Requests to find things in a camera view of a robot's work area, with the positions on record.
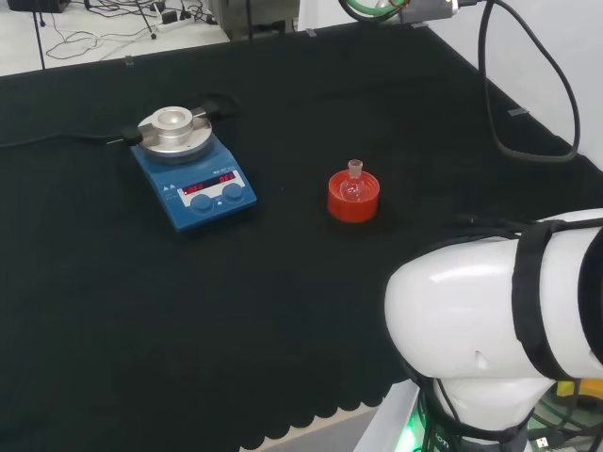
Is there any clear round-bottom flask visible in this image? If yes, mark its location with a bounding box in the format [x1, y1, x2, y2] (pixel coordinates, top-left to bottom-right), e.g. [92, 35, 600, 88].
[342, 159, 367, 203]

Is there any blue base heater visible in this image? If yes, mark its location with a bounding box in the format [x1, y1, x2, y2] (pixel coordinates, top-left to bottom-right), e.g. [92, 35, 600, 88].
[106, 93, 258, 236]

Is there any black bench cloth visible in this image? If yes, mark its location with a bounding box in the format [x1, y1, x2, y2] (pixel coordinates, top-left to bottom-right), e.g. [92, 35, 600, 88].
[0, 21, 603, 451]

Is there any grey metal cabinet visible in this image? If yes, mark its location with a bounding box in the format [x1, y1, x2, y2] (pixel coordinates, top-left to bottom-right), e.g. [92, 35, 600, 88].
[209, 0, 302, 44]

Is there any white power strip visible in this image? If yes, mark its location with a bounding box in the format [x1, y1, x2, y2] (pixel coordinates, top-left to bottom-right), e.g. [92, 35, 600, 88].
[156, 10, 219, 33]

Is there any yellow stop button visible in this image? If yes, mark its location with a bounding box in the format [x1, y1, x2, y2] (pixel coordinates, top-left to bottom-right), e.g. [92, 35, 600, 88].
[557, 379, 603, 402]

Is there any black tripod pole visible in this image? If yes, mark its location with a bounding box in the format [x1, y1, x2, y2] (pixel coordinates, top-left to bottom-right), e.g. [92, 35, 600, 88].
[31, 0, 47, 71]

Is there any black floor box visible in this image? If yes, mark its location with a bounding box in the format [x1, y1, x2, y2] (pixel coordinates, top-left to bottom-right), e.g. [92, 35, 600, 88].
[7, 0, 72, 14]

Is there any red flask support ring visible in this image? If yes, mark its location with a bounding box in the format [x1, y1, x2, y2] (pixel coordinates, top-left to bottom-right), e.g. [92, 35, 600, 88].
[327, 169, 381, 223]

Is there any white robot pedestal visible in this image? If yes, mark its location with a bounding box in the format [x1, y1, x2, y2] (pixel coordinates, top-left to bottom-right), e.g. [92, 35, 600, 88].
[351, 376, 428, 452]

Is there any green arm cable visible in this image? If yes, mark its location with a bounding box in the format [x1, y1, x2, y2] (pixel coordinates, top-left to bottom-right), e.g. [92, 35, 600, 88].
[338, 0, 401, 23]

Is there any black heater power cable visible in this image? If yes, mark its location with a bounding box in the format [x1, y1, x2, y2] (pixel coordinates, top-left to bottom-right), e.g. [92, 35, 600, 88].
[0, 133, 124, 149]

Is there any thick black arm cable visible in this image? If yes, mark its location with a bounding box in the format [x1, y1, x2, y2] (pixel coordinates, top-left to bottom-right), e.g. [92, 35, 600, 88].
[478, 0, 581, 164]

